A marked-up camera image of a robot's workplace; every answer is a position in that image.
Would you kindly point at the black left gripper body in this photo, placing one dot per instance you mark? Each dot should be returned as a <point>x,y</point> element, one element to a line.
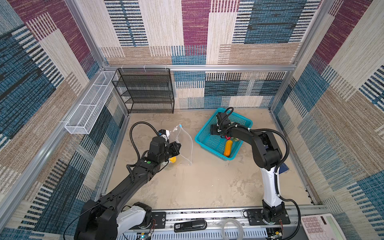
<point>172,150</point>

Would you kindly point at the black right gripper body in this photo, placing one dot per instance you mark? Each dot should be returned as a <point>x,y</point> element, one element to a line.
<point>216,129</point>

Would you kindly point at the clear zip top bag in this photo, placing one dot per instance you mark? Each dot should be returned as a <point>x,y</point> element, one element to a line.
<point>180,135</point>

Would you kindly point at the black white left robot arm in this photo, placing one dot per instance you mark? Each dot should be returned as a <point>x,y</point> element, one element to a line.
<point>105,218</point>

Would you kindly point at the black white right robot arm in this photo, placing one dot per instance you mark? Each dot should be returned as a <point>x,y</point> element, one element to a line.
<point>266,154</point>

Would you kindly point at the orange yellow toy mango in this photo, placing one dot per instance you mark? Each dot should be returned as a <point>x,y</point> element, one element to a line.
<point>228,148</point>

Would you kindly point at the blue booklet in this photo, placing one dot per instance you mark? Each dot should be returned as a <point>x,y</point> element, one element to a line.
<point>283,168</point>

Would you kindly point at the black remote device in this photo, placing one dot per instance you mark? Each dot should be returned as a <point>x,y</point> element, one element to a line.
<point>195,225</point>

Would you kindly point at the clear tube coil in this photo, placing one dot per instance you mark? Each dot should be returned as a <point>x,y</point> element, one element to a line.
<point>232,229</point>

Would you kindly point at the white calculator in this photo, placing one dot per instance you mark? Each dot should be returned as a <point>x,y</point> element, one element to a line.
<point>322,227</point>

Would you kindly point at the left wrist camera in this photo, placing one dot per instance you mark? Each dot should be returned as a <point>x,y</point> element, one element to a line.
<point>164,134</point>

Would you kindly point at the black wire mesh shelf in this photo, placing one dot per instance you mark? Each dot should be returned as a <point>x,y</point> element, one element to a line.
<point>145,90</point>

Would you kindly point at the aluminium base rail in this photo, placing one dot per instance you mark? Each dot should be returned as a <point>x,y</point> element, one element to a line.
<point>214,218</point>

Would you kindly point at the white wire mesh tray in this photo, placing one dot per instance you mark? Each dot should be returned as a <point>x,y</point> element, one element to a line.
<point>87,112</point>

